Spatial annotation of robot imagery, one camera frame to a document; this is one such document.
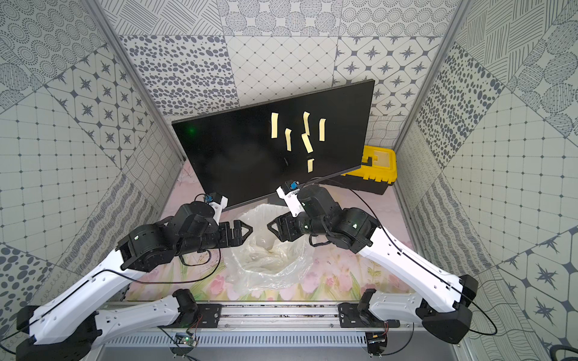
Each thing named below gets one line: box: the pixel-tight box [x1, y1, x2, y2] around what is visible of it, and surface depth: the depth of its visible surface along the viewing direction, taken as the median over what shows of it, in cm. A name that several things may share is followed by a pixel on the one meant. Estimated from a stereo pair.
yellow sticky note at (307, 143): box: [301, 133, 314, 154], surface depth 74 cm
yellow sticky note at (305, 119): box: [303, 111, 311, 136], surface depth 69 cm
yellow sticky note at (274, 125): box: [270, 112, 280, 139], surface depth 66 cm
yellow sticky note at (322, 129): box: [319, 118, 327, 142], surface depth 73 cm
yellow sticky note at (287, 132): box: [284, 127, 293, 152], surface depth 70 cm
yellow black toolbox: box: [340, 145, 398, 195], surface depth 97 cm
